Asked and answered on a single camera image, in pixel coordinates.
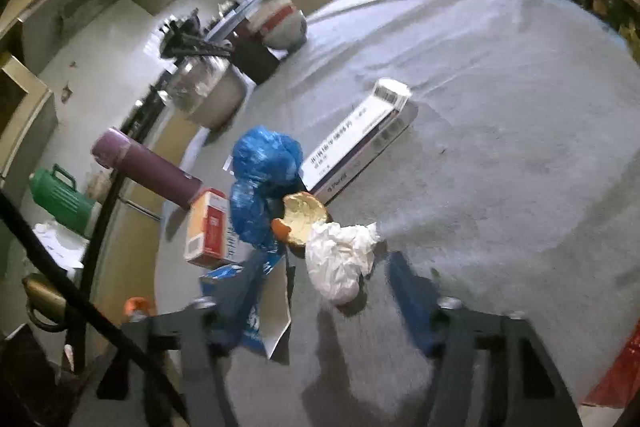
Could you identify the blue plastic bag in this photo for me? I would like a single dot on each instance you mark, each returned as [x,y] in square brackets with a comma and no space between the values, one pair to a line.
[265,167]

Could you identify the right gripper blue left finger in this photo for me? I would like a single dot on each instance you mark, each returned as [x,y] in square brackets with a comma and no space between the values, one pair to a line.
[179,354]

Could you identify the orange white medicine box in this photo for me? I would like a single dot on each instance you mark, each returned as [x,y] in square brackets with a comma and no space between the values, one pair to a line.
[210,238]

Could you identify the grey tablecloth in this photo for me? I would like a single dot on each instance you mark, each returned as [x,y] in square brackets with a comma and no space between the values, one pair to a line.
[516,187]

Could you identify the green thermos jug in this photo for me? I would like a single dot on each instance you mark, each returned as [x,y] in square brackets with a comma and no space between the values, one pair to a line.
[55,191]

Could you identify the small blue silver box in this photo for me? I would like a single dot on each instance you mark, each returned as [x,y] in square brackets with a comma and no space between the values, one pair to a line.
[270,316]

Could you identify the red plastic basket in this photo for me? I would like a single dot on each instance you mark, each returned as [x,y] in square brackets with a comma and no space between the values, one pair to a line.
[621,382]

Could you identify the black chopstick cup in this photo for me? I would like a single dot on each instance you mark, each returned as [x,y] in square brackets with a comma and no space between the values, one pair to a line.
[254,59]

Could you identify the long white medicine box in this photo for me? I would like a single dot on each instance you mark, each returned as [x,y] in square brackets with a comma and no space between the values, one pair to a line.
[358,139]

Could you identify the stacked red white bowls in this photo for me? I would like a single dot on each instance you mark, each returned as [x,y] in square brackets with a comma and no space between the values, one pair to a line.
[279,24]

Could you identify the red plastic bag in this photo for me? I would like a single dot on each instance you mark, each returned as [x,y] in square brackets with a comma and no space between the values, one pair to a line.
[137,309]

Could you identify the maroon thermos bottle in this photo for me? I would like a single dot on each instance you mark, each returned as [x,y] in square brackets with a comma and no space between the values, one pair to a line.
[116,150]

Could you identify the orange peel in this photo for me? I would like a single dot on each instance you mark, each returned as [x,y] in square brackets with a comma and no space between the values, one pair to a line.
[301,211]

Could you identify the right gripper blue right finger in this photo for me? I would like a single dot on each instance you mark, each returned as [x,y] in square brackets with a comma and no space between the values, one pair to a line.
[522,387]

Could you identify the steel basin with bag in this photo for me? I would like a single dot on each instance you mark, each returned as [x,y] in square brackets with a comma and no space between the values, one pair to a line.
[207,90]

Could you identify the range hood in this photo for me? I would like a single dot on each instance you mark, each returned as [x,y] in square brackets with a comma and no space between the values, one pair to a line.
[48,24]

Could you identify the white tissue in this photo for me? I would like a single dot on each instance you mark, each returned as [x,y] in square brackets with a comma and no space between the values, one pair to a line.
[337,257]

